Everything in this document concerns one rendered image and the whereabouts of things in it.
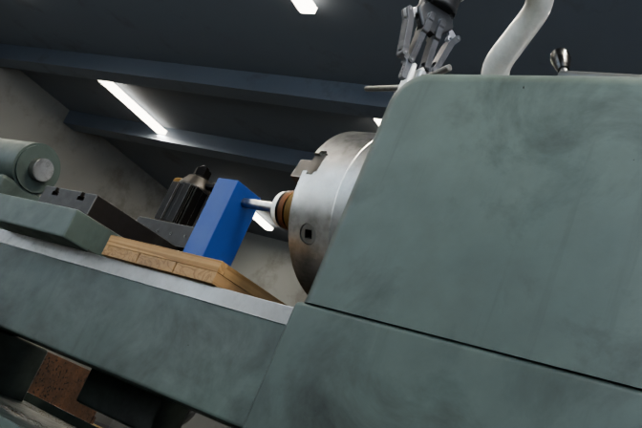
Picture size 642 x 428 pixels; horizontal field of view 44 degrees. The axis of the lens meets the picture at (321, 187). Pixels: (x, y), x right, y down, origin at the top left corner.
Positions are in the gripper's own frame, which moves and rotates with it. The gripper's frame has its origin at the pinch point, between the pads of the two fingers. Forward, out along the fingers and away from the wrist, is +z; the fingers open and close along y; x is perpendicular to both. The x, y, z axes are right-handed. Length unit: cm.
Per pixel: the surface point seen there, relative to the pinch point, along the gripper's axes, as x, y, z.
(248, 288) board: -0.5, 14.5, 47.3
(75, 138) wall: -930, -4, -161
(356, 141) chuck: 10.9, 10.3, 19.5
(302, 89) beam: -466, -121, -180
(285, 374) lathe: 27, 15, 59
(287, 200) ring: -9.8, 10.8, 28.3
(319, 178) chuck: 10.6, 14.0, 27.9
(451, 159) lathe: 37.0, 7.1, 25.2
